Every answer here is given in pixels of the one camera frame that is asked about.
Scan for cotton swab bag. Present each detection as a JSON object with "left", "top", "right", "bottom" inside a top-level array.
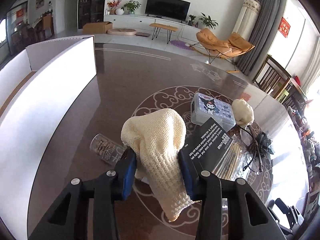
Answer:
[{"left": 213, "top": 135, "right": 248, "bottom": 181}]

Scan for orange lounge chair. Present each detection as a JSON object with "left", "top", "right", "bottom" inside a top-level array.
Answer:
[{"left": 189, "top": 28, "right": 255, "bottom": 64}]

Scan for white cardboard storage box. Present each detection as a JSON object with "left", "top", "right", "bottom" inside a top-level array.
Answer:
[{"left": 1, "top": 35, "right": 97, "bottom": 239}]

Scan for red paper window decoration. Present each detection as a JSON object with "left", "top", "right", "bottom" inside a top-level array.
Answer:
[{"left": 278, "top": 17, "right": 291, "bottom": 38}]

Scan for black rimmed glasses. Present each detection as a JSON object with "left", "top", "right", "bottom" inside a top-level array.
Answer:
[{"left": 238, "top": 125, "right": 266, "bottom": 173}]

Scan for black display shelf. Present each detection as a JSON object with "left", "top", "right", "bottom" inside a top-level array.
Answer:
[{"left": 78, "top": 0, "right": 105, "bottom": 29}]

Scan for clear plastic cartoon box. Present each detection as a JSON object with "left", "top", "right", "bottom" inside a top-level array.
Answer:
[{"left": 190, "top": 92, "right": 236, "bottom": 132}]

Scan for red flower vase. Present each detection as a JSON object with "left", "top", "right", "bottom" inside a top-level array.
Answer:
[{"left": 107, "top": 0, "right": 122, "bottom": 15}]

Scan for standing air conditioner cover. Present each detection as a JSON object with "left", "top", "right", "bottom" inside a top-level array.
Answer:
[{"left": 233, "top": 0, "right": 261, "bottom": 41}]

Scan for dark tulle flower hairclip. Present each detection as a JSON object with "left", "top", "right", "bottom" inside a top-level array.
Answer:
[{"left": 252, "top": 132, "right": 274, "bottom": 158}]

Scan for black odor bar box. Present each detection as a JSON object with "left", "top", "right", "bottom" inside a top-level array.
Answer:
[{"left": 178, "top": 118, "right": 233, "bottom": 175}]

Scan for green potted plant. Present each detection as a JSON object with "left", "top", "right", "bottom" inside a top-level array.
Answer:
[{"left": 122, "top": 0, "right": 141, "bottom": 14}]

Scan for dark wooden dining chair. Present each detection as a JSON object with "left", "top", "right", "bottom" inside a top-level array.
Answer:
[{"left": 253, "top": 55, "right": 308, "bottom": 108}]

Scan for grey curtain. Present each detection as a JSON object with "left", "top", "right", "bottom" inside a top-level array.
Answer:
[{"left": 237, "top": 0, "right": 280, "bottom": 76}]

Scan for white tv cabinet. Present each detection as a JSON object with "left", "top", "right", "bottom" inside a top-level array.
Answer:
[{"left": 104, "top": 15, "right": 200, "bottom": 42}]

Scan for clear glass jar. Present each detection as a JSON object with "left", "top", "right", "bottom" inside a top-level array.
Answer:
[{"left": 89, "top": 134, "right": 125, "bottom": 167}]

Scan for brown cardboard box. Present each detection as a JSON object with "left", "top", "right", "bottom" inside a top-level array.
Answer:
[{"left": 82, "top": 22, "right": 113, "bottom": 34}]

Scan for black flat television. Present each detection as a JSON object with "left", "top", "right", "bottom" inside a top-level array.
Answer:
[{"left": 145, "top": 0, "right": 190, "bottom": 21}]

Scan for orange wooden bench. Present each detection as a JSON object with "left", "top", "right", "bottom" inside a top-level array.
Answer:
[{"left": 150, "top": 23, "right": 178, "bottom": 43}]

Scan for green plant right of tv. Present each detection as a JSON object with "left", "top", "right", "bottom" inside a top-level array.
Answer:
[{"left": 199, "top": 13, "right": 219, "bottom": 29}]

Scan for cream knit glove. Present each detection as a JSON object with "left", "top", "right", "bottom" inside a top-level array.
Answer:
[
  {"left": 121, "top": 108, "right": 194, "bottom": 222},
  {"left": 232, "top": 99, "right": 254, "bottom": 127}
]

